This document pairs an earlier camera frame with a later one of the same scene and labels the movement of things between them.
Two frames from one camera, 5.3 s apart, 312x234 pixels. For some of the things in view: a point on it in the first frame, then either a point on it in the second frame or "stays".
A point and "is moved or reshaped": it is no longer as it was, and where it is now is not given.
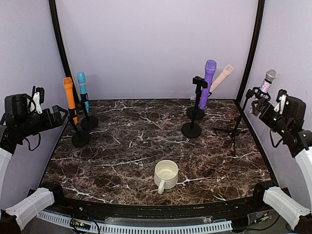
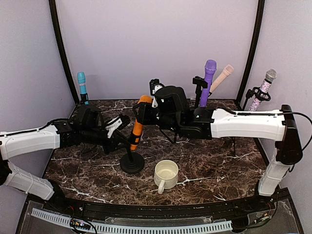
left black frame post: [62, 45] stays
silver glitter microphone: [270, 74] stays
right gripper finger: [259, 104] → [140, 111]
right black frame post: [258, 26] stays
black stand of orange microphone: [79, 139] is moved or reshaped
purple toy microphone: [210, 67] stays
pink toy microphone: [228, 69] stays
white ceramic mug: [165, 175] stays
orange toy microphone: [68, 82] → [138, 127]
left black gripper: [58, 121] → [112, 146]
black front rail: [177, 209] stays
